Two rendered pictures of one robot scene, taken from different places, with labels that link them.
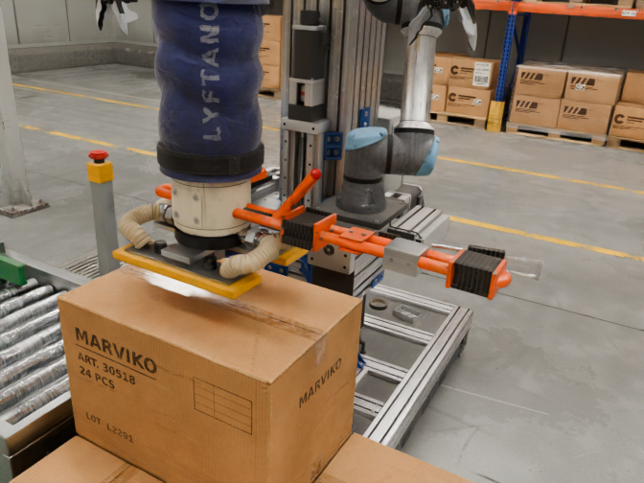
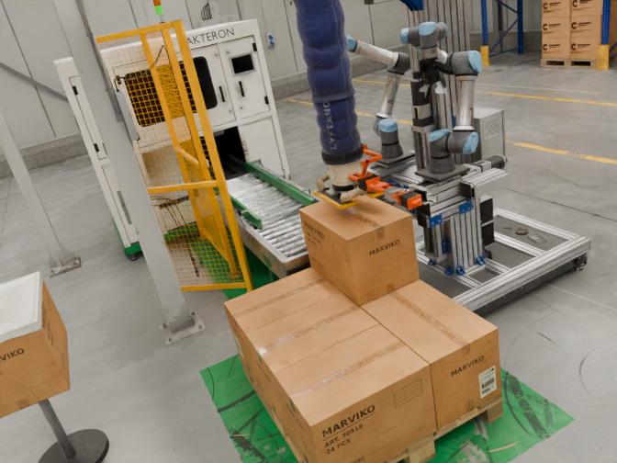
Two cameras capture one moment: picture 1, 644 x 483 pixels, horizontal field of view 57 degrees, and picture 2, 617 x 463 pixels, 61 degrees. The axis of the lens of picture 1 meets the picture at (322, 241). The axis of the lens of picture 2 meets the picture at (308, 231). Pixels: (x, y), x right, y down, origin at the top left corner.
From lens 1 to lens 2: 171 cm
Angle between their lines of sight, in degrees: 37
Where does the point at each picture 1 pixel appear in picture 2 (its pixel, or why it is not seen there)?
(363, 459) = (416, 289)
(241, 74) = (342, 124)
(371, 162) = (438, 148)
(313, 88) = (420, 109)
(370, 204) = (441, 169)
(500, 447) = (566, 322)
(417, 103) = (461, 117)
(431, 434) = (522, 310)
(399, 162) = (451, 147)
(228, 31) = (333, 109)
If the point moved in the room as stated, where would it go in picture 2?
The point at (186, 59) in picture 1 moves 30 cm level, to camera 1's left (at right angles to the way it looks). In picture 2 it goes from (321, 120) to (277, 122)
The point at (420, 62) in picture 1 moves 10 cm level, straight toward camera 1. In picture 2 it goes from (462, 95) to (452, 100)
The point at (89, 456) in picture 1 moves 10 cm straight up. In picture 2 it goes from (311, 274) to (308, 260)
